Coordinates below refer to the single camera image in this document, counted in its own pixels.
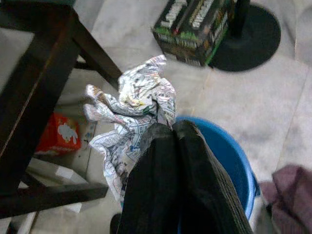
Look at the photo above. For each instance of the purple penguin print quilt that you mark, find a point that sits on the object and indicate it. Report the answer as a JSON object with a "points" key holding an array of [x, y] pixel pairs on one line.
{"points": [[292, 195]]}

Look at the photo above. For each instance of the newspaper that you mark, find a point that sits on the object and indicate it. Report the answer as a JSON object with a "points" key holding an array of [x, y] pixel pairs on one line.
{"points": [[136, 97]]}

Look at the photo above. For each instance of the dark wooden table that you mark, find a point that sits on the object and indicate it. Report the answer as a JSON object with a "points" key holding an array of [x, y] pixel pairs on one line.
{"points": [[36, 85]]}

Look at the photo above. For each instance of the black round stand base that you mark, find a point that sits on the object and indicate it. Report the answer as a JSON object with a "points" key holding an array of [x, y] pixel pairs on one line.
{"points": [[256, 36]]}

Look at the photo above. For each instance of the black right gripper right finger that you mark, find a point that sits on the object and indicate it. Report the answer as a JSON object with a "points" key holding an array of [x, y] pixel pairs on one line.
{"points": [[207, 195]]}

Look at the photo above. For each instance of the green and black cardboard box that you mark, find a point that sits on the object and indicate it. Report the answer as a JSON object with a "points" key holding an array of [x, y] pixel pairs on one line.
{"points": [[190, 31]]}

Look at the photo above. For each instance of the white flat box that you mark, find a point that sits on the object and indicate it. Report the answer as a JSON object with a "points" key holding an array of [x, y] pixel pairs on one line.
{"points": [[65, 174]]}

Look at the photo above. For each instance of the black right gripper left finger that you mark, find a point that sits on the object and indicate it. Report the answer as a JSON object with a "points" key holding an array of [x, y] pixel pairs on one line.
{"points": [[153, 185]]}

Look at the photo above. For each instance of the orange cardboard box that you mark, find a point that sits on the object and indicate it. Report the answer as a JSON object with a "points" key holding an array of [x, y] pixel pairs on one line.
{"points": [[52, 139]]}

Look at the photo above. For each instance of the blue plastic bucket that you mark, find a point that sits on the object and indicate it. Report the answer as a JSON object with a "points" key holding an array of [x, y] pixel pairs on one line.
{"points": [[226, 151]]}

